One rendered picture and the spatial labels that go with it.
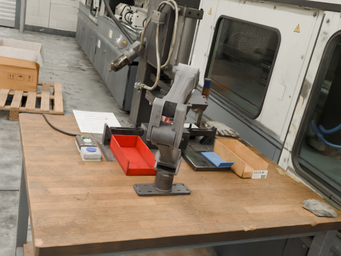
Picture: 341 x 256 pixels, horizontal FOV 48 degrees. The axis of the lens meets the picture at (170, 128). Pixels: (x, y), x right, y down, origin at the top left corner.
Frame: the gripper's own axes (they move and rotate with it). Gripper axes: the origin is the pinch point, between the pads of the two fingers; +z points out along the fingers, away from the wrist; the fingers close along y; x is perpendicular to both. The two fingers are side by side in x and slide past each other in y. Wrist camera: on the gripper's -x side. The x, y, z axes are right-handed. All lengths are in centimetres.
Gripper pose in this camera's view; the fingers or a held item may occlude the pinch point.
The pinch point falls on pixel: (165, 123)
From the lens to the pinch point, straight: 140.9
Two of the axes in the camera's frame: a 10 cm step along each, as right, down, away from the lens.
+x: -9.0, -0.3, -4.4
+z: -3.6, 6.1, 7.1
